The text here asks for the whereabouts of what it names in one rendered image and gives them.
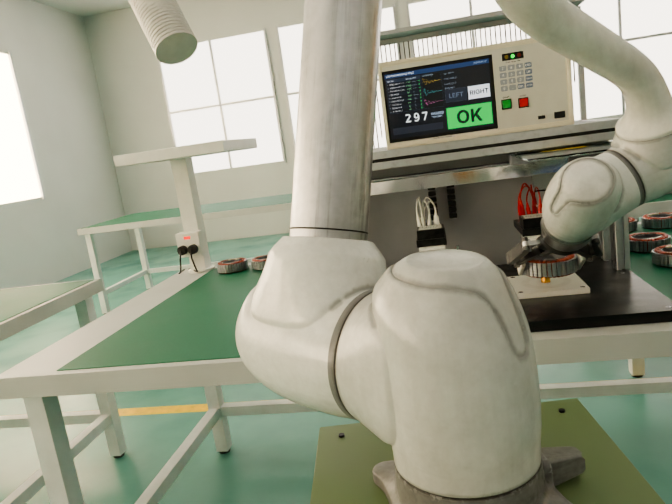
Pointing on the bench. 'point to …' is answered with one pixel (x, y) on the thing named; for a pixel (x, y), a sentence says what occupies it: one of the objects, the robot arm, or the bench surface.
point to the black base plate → (597, 301)
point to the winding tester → (546, 58)
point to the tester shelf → (496, 144)
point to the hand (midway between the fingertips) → (549, 263)
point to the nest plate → (568, 285)
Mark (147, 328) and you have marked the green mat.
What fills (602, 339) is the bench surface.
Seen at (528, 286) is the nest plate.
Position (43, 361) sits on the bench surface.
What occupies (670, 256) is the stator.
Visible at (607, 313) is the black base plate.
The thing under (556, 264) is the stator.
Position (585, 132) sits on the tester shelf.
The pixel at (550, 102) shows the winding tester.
